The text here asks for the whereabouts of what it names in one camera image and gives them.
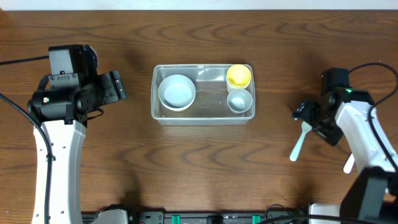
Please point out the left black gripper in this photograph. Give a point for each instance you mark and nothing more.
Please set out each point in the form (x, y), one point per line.
(116, 88)

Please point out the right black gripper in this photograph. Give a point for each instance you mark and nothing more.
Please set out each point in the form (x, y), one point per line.
(305, 109)

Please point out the pale green plastic spoon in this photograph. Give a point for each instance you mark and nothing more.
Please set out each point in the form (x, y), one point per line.
(297, 148)

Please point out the white plastic fork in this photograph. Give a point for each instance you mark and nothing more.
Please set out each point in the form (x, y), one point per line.
(348, 167)

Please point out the grey cup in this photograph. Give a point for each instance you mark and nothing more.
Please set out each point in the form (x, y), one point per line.
(239, 100)

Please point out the yellow cup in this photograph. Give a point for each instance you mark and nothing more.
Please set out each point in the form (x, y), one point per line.
(238, 76)

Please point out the white cup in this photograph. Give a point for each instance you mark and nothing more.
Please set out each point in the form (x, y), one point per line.
(230, 88)

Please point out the grey bowl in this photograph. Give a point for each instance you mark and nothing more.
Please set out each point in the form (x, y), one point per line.
(177, 90)

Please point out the white bowl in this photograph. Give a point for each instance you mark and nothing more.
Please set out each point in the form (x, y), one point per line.
(176, 108)

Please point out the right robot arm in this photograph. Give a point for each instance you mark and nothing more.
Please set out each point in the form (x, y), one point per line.
(349, 113)

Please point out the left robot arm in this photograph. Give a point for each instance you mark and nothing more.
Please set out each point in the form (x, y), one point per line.
(60, 108)

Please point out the clear plastic container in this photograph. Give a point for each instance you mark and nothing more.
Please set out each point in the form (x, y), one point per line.
(210, 104)

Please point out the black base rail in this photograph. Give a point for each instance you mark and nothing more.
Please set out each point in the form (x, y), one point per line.
(148, 215)

